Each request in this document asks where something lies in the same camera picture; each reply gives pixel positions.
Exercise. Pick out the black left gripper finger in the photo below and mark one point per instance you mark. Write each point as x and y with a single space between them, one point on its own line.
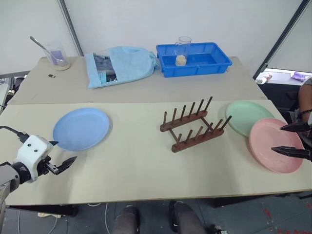
53 143
67 163

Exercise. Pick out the blue plastic bin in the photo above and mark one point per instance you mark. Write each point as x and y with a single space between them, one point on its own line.
195 69

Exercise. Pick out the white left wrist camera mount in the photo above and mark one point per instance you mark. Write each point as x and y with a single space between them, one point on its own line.
31 149

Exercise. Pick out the brown wooden dish rack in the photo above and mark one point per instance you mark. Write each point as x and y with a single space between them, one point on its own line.
195 140

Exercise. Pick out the grey slanted partition post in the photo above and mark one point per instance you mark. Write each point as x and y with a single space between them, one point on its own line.
73 29
280 36

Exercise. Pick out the dark grey rounded shape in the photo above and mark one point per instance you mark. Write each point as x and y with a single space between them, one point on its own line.
125 220
186 219

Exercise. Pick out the metal spoon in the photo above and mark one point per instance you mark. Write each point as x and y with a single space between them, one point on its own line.
39 44

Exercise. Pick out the clear beaker with beige grains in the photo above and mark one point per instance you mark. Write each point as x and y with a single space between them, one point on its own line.
181 61

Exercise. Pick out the green plate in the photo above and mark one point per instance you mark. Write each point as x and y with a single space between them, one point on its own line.
243 114

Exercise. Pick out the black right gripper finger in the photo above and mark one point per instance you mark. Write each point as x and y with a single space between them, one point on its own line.
292 152
295 127

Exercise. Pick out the purple packet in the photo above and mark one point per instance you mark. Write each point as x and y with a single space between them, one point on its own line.
299 76

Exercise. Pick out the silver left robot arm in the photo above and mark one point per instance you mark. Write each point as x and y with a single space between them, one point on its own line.
9 174

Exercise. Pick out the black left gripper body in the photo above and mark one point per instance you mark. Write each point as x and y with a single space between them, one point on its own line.
50 167

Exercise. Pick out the blue plate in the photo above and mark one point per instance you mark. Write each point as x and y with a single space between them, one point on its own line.
80 128

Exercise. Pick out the clear beaker with purple label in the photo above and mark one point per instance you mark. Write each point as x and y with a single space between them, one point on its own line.
60 65

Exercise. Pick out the pink-red plate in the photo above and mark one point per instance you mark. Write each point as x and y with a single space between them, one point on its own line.
267 139

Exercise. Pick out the small black clip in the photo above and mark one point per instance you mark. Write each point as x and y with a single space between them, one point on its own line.
51 76

